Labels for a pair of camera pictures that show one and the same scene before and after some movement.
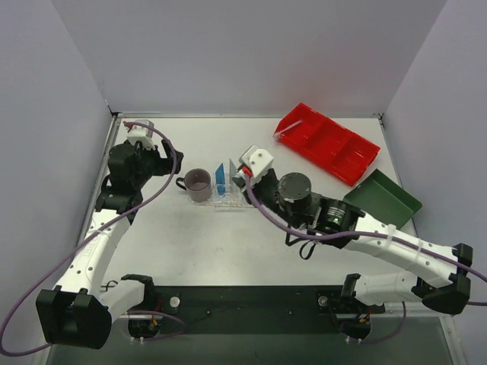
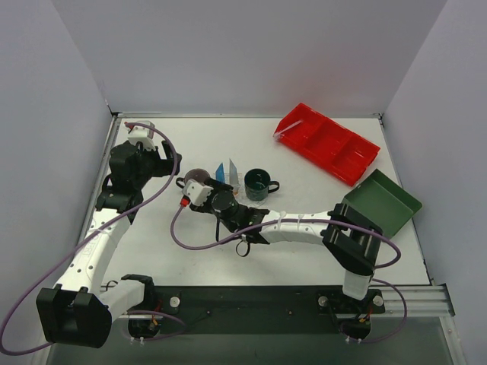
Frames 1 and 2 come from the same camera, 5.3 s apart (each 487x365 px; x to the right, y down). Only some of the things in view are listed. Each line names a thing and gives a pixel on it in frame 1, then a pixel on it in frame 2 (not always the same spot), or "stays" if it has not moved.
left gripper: [160, 160] stays
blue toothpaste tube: [221, 180] stays
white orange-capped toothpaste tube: [232, 172] stays
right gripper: [247, 184] -> [210, 184]
